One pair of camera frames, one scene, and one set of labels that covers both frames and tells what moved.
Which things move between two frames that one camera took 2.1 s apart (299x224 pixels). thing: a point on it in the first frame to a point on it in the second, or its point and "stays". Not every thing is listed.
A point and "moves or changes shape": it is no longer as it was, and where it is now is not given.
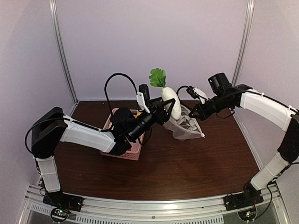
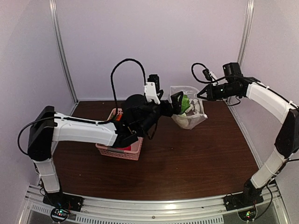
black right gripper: [203, 114] to [211, 93]
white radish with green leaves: [158, 77] to [187, 105]
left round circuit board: [59, 214] stays
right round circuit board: [248, 214] stays
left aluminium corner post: [53, 12] stays
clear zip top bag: [186, 127] moves or changes shape
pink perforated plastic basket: [134, 153] stays
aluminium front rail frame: [210, 210] stays
